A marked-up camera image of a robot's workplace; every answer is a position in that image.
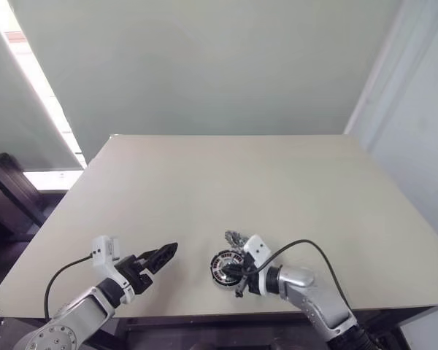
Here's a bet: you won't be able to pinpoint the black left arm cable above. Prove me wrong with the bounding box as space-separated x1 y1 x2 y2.
43 254 95 319

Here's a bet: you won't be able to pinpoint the silver spoked rotor black rim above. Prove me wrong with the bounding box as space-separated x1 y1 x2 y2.
210 252 245 287

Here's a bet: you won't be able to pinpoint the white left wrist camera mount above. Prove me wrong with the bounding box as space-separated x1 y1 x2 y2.
91 236 137 304

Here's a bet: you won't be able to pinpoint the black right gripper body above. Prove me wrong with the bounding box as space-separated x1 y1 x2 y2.
237 254 262 298

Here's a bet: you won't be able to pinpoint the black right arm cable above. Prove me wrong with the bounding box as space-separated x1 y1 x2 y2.
255 239 353 311

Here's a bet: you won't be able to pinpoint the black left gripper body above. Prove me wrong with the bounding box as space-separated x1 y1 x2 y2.
115 254 155 297

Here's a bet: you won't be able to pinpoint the silver stator housing copper windings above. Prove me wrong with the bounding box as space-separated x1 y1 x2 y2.
210 254 246 289

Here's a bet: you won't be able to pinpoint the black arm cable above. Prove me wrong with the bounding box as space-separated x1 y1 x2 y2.
43 254 95 319
255 239 353 311

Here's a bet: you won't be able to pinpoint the small grey metal part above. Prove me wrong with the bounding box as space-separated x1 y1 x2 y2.
224 230 250 249

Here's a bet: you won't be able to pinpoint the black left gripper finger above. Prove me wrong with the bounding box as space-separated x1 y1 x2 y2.
138 244 171 260
145 241 179 275

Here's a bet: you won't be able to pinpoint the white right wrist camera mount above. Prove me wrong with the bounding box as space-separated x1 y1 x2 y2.
242 235 274 296

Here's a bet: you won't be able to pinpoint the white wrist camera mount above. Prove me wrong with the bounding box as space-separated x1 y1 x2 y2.
91 236 137 304
242 235 274 296

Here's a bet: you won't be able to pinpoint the dark table underframe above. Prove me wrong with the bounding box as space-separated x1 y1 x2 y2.
87 305 438 350

